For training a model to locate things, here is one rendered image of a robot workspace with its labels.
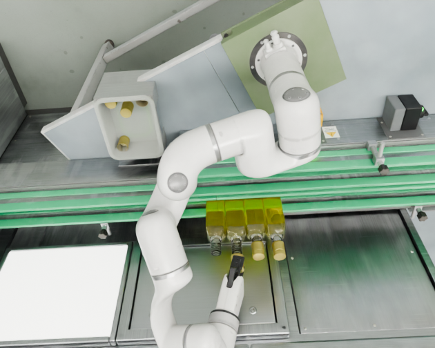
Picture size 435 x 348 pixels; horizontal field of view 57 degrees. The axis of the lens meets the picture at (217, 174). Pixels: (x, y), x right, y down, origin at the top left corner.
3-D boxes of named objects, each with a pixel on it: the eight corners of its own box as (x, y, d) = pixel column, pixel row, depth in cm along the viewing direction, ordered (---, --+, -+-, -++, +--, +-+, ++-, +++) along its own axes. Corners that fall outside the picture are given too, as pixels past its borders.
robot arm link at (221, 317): (237, 343, 97) (239, 333, 99) (236, 326, 91) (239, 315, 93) (208, 337, 99) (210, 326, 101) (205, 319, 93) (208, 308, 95)
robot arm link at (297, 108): (307, 63, 91) (324, 99, 79) (310, 111, 99) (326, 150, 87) (265, 72, 92) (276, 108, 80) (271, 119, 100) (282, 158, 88)
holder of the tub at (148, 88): (120, 155, 137) (116, 170, 131) (99, 84, 119) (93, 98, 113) (169, 152, 136) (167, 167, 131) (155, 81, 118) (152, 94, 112)
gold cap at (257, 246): (250, 248, 113) (252, 261, 110) (250, 240, 111) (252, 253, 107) (263, 248, 113) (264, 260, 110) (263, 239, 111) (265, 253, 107)
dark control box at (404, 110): (380, 116, 127) (389, 131, 121) (386, 94, 122) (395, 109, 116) (407, 114, 127) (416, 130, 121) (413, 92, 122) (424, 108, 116)
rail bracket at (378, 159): (362, 146, 120) (376, 176, 110) (366, 126, 115) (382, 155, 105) (375, 146, 120) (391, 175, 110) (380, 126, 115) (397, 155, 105)
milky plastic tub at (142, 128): (115, 144, 133) (110, 161, 127) (97, 85, 118) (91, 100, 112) (167, 141, 133) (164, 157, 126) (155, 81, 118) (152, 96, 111)
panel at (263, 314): (10, 253, 135) (-37, 352, 110) (6, 247, 133) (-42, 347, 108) (274, 238, 132) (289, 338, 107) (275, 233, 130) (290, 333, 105)
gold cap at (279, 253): (280, 238, 110) (282, 251, 107) (286, 245, 112) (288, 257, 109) (269, 243, 112) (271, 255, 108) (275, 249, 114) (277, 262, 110)
